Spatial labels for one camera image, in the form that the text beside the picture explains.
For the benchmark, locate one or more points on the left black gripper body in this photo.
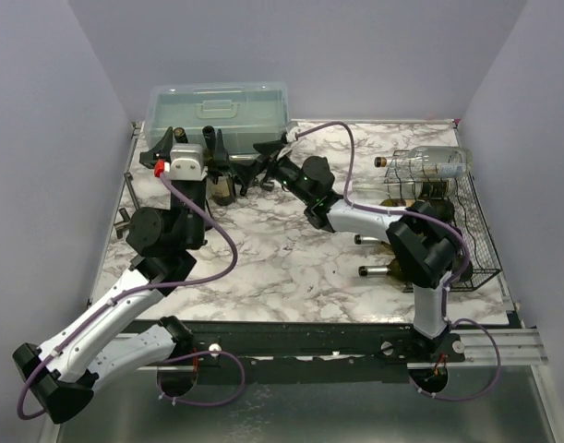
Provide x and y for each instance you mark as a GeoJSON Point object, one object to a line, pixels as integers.
{"type": "Point", "coordinates": [195, 219]}

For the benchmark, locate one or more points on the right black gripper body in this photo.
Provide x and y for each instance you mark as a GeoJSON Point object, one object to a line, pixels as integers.
{"type": "Point", "coordinates": [264, 161]}

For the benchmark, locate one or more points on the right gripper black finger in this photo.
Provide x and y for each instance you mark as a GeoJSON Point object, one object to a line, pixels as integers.
{"type": "Point", "coordinates": [245, 174]}
{"type": "Point", "coordinates": [268, 151]}

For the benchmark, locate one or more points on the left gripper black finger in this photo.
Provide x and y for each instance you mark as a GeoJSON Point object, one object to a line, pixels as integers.
{"type": "Point", "coordinates": [160, 151]}
{"type": "Point", "coordinates": [220, 154]}

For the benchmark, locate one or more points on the dark bottle tan label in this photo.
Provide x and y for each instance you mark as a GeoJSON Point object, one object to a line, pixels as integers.
{"type": "Point", "coordinates": [369, 240]}

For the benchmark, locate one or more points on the clear glass bottle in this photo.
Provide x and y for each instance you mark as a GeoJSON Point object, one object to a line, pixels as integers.
{"type": "Point", "coordinates": [428, 162]}

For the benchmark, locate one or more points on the dark bottle beige label back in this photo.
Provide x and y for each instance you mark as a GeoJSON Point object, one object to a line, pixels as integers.
{"type": "Point", "coordinates": [210, 139]}

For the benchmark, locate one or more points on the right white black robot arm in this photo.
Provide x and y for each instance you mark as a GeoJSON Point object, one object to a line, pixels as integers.
{"type": "Point", "coordinates": [425, 247]}

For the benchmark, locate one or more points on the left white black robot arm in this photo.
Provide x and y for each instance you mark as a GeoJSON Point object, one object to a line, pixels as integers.
{"type": "Point", "coordinates": [64, 372]}

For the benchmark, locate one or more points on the dark capped bottle rear left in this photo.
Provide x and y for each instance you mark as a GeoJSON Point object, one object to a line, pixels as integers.
{"type": "Point", "coordinates": [180, 136]}

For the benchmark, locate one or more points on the black T-shaped corkscrew tool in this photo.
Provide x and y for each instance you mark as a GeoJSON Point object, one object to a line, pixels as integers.
{"type": "Point", "coordinates": [268, 186]}

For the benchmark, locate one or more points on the translucent green plastic storage box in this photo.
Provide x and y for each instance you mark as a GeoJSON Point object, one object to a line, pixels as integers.
{"type": "Point", "coordinates": [245, 112]}

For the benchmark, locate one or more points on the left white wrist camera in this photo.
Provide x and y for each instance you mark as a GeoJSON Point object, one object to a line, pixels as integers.
{"type": "Point", "coordinates": [186, 163]}

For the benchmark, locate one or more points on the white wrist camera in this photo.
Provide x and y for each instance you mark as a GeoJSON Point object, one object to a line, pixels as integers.
{"type": "Point", "coordinates": [186, 163]}
{"type": "Point", "coordinates": [288, 139]}

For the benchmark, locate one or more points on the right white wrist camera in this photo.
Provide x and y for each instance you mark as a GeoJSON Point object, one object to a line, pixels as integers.
{"type": "Point", "coordinates": [288, 139]}

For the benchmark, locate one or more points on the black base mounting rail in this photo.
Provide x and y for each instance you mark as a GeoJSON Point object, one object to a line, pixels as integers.
{"type": "Point", "coordinates": [304, 353]}

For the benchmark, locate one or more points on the black wire wine rack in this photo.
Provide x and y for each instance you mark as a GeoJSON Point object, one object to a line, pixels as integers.
{"type": "Point", "coordinates": [470, 222]}

